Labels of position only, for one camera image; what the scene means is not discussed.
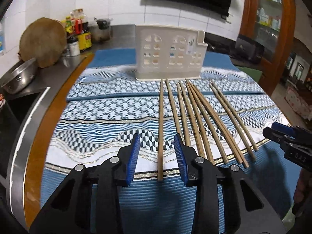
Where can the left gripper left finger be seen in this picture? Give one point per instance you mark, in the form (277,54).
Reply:
(117,171)

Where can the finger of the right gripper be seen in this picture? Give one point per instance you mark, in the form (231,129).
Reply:
(282,127)
(272,135)

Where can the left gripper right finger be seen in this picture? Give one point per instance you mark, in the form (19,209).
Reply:
(201,173)

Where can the person's right hand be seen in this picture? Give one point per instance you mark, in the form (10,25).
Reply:
(303,186)

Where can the blue patterned placemat near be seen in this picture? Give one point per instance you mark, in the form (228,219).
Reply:
(91,131)

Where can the blue patterned placemat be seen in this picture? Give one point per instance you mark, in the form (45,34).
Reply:
(113,72)
(91,131)

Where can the green base cabinet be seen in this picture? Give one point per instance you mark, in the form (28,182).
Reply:
(253,73)

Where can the black box on counter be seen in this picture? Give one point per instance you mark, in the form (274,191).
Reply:
(249,49)

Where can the blue patterned placemat far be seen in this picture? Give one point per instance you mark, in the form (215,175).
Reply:
(113,72)

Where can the black gas stove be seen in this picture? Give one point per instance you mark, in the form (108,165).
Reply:
(221,44)

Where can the stainless steel sink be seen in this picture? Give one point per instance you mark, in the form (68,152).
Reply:
(18,115)

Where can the wooden glass door cabinet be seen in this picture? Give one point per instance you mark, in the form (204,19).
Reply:
(270,23)

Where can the white plastic utensil holder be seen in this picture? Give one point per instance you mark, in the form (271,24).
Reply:
(165,52)

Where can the yellow label soy sauce bottle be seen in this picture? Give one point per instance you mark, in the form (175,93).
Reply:
(85,37)

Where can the white seasoning jar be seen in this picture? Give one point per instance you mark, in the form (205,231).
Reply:
(73,45)

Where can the stainless steel colander bowl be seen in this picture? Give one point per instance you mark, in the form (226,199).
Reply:
(19,76)

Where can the steel cooking pot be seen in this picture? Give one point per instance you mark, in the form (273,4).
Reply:
(100,30)

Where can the green bottle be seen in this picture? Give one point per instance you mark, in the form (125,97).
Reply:
(68,26)

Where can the round wooden chopping block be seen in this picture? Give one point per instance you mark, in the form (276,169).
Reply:
(45,40)

